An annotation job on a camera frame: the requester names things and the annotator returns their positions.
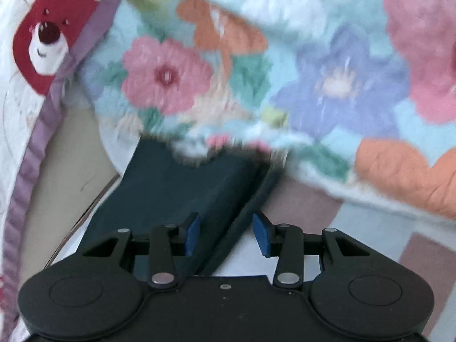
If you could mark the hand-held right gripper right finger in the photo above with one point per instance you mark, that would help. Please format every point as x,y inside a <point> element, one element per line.
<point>262,237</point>

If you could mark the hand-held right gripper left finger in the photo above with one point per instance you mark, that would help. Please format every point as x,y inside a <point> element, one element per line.
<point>192,237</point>

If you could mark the dark denim jeans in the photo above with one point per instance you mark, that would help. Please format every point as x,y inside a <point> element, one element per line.
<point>178,192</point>

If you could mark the checked bed mat brown border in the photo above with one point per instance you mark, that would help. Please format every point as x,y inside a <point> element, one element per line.
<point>374,228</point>

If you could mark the floral patchwork quilt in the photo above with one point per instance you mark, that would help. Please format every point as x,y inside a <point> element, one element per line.
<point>285,71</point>

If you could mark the white bear-print quilt purple ruffle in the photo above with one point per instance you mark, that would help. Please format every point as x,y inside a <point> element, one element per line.
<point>42,50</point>

